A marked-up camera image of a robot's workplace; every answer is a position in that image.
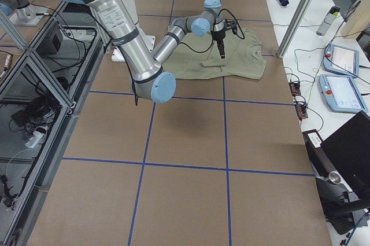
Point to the black control box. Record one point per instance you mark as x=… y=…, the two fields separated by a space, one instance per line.
x=51 y=42

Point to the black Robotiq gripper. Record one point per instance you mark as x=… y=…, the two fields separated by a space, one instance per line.
x=218 y=35

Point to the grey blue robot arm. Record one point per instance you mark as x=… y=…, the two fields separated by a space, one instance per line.
x=149 y=80

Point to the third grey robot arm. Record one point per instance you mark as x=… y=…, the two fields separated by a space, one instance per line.
x=23 y=13

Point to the white power strip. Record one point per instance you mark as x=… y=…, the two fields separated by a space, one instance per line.
x=36 y=137

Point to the olive green long-sleeve shirt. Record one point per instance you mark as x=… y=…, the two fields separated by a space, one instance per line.
x=243 y=58

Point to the blue teach pendant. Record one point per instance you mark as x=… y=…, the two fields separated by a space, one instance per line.
x=341 y=60
x=341 y=94

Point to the aluminium frame rail structure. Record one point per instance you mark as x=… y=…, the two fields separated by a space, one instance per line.
x=48 y=91

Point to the white side table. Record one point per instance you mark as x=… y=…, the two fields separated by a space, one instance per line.
x=303 y=58

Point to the black laptop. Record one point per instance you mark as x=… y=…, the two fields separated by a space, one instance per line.
x=348 y=151

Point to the upper blue teach pendant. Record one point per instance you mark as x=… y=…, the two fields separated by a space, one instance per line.
x=341 y=60

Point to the aluminium frame post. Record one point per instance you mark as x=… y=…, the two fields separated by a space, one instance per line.
x=293 y=27

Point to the upper orange terminal block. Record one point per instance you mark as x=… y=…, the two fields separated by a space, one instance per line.
x=295 y=88

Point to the lower blue teach pendant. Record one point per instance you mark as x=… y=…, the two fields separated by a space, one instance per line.
x=341 y=94

